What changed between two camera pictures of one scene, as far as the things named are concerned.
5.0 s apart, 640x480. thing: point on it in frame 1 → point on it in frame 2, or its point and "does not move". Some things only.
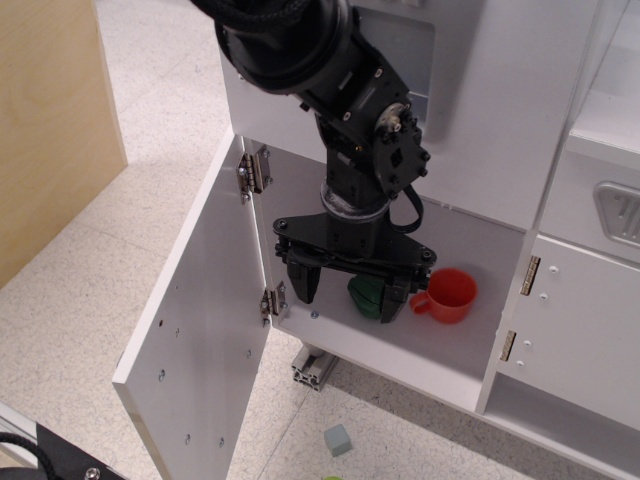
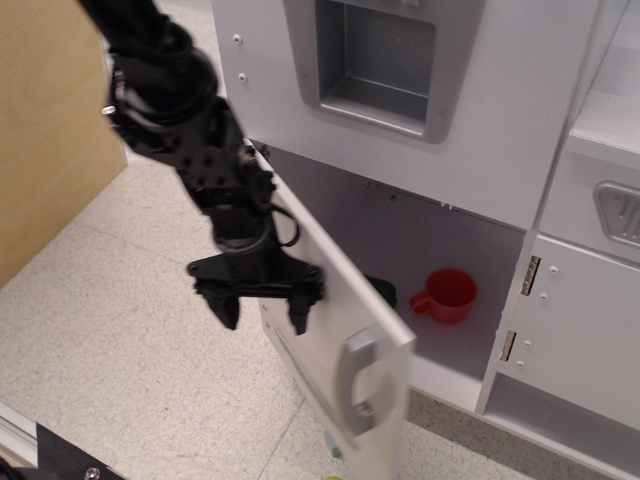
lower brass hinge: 508,345 does not move
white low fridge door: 191,370 → 348,356
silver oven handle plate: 619,210 does not move
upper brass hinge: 530,275 does not move
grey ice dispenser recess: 433,50 does not move
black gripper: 370,244 → 272,274
